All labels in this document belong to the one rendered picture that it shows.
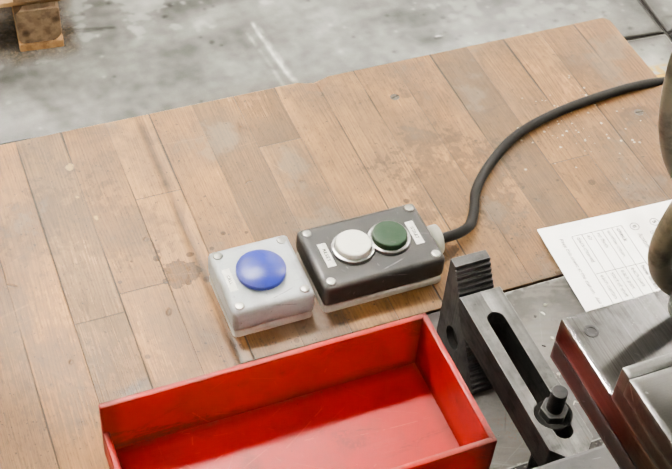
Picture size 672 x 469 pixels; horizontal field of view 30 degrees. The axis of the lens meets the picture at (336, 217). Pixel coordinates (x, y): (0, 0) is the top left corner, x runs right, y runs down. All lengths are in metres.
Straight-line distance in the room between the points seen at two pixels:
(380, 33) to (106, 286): 1.77
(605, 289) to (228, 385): 0.34
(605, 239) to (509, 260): 0.09
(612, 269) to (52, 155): 0.50
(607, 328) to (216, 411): 0.33
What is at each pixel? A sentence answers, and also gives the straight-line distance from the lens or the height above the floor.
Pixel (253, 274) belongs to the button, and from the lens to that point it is 0.99.
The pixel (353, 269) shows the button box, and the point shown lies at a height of 0.93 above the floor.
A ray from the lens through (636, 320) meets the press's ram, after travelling 0.73.
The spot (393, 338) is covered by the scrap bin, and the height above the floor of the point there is 0.94.
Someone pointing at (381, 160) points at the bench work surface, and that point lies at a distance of 1.13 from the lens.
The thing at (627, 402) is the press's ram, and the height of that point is 1.17.
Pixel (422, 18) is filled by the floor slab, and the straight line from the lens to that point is 2.78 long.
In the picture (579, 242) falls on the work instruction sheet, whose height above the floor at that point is 0.90.
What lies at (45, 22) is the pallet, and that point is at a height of 0.07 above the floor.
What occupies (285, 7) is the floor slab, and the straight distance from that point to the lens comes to 2.78.
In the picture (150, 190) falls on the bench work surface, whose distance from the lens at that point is 1.10.
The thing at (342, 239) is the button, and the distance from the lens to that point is 1.01.
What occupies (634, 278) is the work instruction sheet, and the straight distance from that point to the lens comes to 1.08.
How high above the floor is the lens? 1.69
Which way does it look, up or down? 47 degrees down
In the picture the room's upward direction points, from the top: 5 degrees clockwise
